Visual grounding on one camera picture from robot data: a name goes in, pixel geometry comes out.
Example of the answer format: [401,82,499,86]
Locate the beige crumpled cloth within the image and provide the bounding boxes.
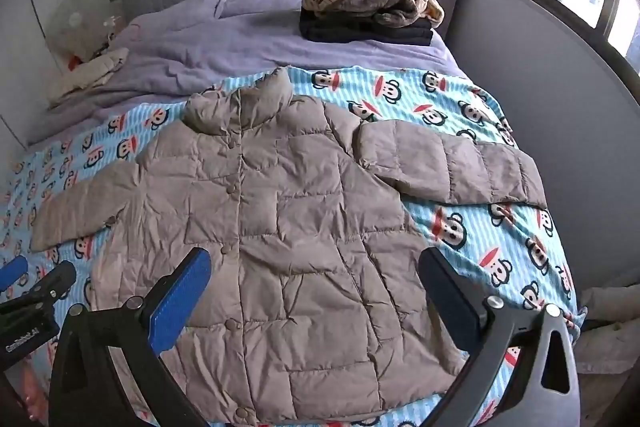
[575,286,640,379]

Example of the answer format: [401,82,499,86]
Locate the grey-brown puffer jacket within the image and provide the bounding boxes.
[30,68,549,413]

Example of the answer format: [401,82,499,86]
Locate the blue striped monkey-print blanket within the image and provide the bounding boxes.
[0,66,584,427]

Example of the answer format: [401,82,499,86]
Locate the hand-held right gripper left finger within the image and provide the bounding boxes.
[47,248,212,427]

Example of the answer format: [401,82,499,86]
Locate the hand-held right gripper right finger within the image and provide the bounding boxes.
[418,248,586,427]

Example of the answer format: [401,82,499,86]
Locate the cream fluffy cloth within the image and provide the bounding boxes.
[47,47,131,104]

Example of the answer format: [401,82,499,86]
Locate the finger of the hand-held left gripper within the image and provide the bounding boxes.
[0,261,78,317]
[0,255,29,296]

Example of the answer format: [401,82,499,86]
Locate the purple duvet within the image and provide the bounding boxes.
[27,0,467,144]

